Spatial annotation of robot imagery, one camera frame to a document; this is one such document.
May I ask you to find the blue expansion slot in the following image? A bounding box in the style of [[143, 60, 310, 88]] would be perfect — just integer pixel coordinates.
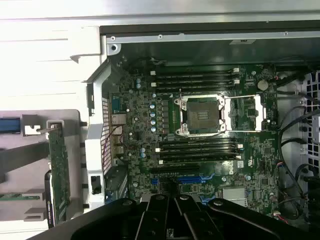
[[150, 175, 203, 185]]

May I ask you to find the silver chipset heatsink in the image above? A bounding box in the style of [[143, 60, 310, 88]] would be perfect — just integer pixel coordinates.
[[221, 187, 248, 204]]

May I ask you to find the long black expansion slot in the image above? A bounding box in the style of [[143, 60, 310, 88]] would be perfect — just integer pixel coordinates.
[[149, 163, 200, 174]]

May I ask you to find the RAM slot with white clips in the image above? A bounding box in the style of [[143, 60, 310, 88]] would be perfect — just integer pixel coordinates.
[[150, 68, 240, 76], [158, 155, 243, 165], [150, 79, 241, 88], [154, 144, 244, 153]]

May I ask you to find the black RAM slot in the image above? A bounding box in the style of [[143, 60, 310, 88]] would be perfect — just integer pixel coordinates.
[[156, 85, 237, 92], [159, 138, 237, 146], [156, 74, 236, 81], [159, 151, 237, 158]]

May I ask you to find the black open PC case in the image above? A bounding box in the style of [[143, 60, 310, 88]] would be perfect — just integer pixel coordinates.
[[84, 23, 320, 240]]

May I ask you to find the CPU socket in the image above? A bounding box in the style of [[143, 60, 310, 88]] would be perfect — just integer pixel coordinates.
[[174, 95, 226, 138]]

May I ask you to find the metal socket cover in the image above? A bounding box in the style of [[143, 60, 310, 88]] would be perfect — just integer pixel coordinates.
[[223, 94, 268, 133]]

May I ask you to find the green motherboard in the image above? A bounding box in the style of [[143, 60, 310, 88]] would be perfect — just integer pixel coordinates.
[[107, 62, 280, 223]]

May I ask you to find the socket locking lever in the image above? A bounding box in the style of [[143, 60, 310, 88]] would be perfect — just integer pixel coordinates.
[[178, 87, 183, 137]]

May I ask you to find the green RAM stick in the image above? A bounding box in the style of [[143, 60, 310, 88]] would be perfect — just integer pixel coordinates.
[[0, 193, 41, 202]]

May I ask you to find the round coin battery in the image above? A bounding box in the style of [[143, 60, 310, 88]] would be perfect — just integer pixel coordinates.
[[257, 79, 270, 91]]

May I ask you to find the metal disk bay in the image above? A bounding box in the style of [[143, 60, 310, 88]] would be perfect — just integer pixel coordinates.
[[301, 69, 320, 173]]

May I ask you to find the hard disk with blue rails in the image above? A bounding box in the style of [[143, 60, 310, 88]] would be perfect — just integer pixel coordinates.
[[0, 116, 21, 134]]

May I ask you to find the thin red wire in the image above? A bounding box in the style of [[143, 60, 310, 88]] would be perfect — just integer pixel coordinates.
[[102, 124, 124, 161]]

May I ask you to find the black wire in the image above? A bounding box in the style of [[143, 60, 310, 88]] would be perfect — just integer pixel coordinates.
[[278, 106, 313, 201]]

